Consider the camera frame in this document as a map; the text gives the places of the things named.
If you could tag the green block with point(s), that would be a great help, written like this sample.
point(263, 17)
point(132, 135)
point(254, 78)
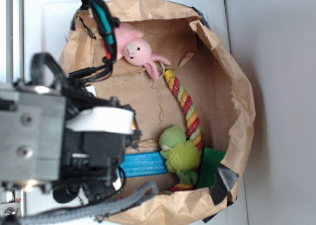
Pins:
point(211, 159)

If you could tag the multicolour rope toy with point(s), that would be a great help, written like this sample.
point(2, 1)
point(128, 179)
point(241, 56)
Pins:
point(192, 120)

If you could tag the aluminium extrusion rail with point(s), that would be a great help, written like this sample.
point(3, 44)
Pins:
point(11, 40)

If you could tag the brown paper bag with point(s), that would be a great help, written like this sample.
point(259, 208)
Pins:
point(172, 106)

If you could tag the green plush frog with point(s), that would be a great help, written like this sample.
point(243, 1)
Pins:
point(181, 156)

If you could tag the pink plush bunny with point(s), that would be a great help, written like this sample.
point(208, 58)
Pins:
point(136, 50)

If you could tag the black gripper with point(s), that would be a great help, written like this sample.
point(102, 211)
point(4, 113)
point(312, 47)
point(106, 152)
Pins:
point(93, 150)

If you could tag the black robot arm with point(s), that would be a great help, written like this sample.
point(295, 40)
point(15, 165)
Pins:
point(57, 135)

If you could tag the blue block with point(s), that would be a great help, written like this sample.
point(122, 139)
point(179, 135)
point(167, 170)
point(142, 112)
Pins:
point(143, 164)

